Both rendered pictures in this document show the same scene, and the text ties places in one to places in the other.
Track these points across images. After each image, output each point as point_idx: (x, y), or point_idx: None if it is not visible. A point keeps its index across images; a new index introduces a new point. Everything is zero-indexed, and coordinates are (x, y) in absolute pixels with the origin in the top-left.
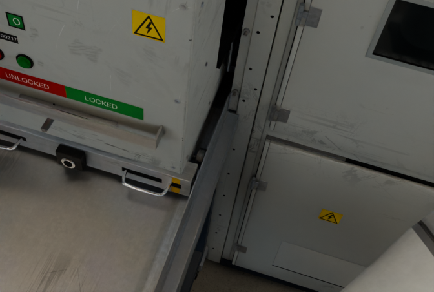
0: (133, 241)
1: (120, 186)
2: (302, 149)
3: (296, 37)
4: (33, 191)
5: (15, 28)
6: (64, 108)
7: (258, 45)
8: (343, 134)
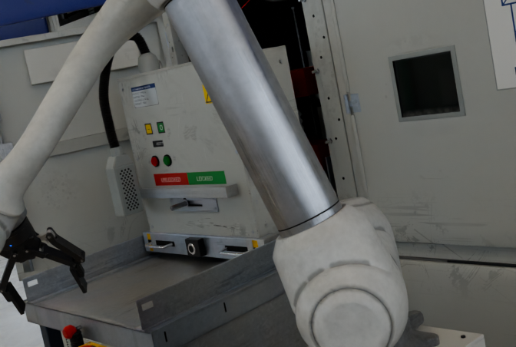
0: None
1: None
2: (408, 259)
3: (353, 127)
4: (164, 272)
5: (161, 133)
6: None
7: (340, 150)
8: (425, 219)
